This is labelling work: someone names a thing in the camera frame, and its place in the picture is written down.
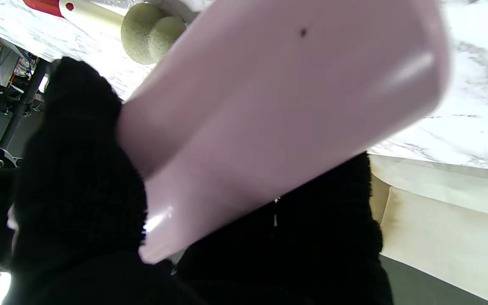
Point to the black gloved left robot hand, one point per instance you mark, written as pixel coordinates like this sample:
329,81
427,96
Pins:
79,190

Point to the pink thermos bottle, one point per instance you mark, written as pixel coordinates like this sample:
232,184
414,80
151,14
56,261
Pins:
269,118

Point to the black metal pole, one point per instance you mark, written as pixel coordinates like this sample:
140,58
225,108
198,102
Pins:
23,101

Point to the cluttered equipment shelf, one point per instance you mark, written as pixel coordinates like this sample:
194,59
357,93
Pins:
6,63

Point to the cream fabric sofa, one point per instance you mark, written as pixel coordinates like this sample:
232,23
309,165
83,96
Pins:
447,237

